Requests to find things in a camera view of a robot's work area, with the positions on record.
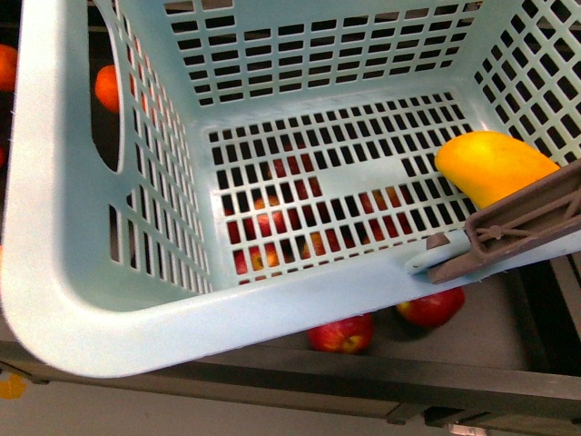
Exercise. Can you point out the light blue plastic basket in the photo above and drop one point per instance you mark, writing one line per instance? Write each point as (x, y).
(271, 167)

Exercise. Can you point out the yellow mango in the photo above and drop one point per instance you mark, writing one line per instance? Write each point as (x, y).
(488, 166)

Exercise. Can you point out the brown basket handle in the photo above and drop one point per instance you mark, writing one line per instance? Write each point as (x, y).
(535, 216)

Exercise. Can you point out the red apple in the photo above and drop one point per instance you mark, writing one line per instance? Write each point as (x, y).
(348, 336)
(433, 311)

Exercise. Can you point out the orange fruit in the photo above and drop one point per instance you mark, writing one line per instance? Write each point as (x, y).
(106, 88)
(8, 68)

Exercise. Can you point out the yellow floor tape marker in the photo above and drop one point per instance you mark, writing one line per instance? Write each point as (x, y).
(12, 386)

